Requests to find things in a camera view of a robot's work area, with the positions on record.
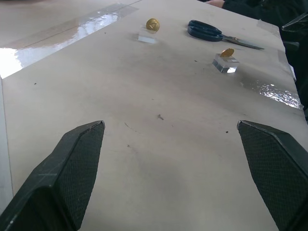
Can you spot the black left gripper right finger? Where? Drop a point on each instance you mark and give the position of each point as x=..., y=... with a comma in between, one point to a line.
x=276, y=173

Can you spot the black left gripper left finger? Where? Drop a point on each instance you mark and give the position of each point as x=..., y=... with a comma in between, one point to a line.
x=60, y=178

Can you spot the clear acrylic stand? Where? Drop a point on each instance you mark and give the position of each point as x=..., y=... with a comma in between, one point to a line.
x=146, y=36
x=225, y=63

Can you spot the white paper table cover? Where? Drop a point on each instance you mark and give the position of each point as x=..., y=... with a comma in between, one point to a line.
x=154, y=101

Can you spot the gold coin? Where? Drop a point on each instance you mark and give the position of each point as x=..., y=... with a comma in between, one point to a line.
x=152, y=24
x=227, y=52

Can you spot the clear adhesive tape strip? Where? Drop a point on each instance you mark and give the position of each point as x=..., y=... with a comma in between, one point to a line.
x=267, y=25
x=72, y=26

